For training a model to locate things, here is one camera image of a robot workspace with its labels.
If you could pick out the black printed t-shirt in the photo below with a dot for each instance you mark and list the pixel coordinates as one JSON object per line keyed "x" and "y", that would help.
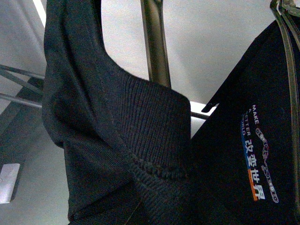
{"x": 129, "y": 153}

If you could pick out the metal clothes hanger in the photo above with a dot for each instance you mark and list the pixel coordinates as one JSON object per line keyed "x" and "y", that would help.
{"x": 158, "y": 67}

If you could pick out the white box on floor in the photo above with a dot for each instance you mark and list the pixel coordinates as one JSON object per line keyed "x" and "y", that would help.
{"x": 8, "y": 177}

